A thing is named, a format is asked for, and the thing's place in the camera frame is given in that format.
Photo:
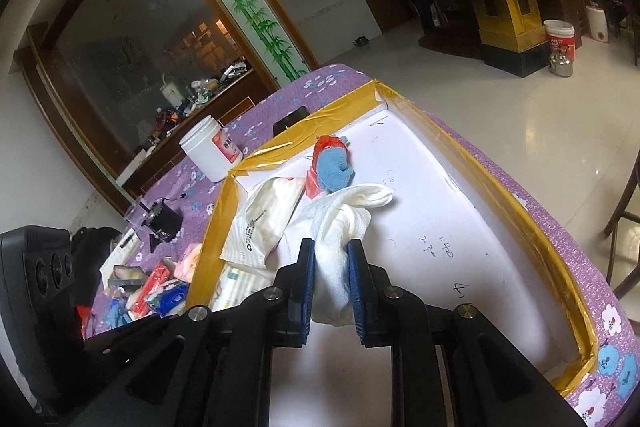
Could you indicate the metal kettle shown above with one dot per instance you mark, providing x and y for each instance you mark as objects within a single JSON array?
[{"x": 561, "y": 66}]

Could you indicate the small red bag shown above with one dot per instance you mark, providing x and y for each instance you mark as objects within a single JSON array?
[{"x": 84, "y": 319}]

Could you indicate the red plastic bag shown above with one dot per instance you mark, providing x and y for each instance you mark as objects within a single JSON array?
[{"x": 312, "y": 184}]

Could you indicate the blue packet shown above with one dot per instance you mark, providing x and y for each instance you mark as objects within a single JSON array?
[{"x": 172, "y": 298}]

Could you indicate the pink packet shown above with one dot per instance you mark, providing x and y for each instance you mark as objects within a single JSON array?
[{"x": 187, "y": 262}]

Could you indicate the white plastic jar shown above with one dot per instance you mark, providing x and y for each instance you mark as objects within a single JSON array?
[{"x": 205, "y": 157}]

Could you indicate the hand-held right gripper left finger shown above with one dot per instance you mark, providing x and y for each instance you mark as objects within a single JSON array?
[{"x": 306, "y": 287}]

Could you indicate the white towel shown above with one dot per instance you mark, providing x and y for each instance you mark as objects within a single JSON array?
[{"x": 340, "y": 217}]

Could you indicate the white container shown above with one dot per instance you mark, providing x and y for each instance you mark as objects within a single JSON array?
[{"x": 597, "y": 23}]

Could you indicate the blue knitted sock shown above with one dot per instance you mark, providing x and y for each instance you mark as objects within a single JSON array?
[{"x": 332, "y": 169}]

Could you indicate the black phone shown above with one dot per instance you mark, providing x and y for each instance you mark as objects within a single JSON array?
[{"x": 290, "y": 119}]

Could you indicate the white notebook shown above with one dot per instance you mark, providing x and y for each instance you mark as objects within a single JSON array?
[{"x": 122, "y": 252}]

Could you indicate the clutter on cabinet shelf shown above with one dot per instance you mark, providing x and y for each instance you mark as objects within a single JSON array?
[{"x": 200, "y": 94}]

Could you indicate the wooden chair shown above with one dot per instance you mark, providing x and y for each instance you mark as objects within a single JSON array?
[{"x": 625, "y": 217}]

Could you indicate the white printed tissue packet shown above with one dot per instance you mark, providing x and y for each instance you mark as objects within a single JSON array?
[{"x": 235, "y": 279}]

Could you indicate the black bag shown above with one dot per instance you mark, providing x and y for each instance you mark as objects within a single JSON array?
[{"x": 95, "y": 247}]

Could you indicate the glass-front wooden cabinet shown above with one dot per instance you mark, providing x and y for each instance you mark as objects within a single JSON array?
[{"x": 130, "y": 32}]

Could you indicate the red packet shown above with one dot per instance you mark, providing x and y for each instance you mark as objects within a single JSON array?
[{"x": 150, "y": 287}]

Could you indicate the white bucket with red label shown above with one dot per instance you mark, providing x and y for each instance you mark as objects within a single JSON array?
[{"x": 560, "y": 38}]

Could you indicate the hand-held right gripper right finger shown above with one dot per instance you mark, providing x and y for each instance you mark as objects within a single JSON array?
[{"x": 356, "y": 287}]

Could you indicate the pair of shoes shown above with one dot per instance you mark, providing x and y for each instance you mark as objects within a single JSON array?
[{"x": 360, "y": 41}]

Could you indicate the white plastic bag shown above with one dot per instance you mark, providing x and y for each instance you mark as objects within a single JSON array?
[{"x": 255, "y": 217}]

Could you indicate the white tray with yellow tape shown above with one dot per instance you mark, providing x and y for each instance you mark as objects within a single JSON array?
[{"x": 450, "y": 207}]

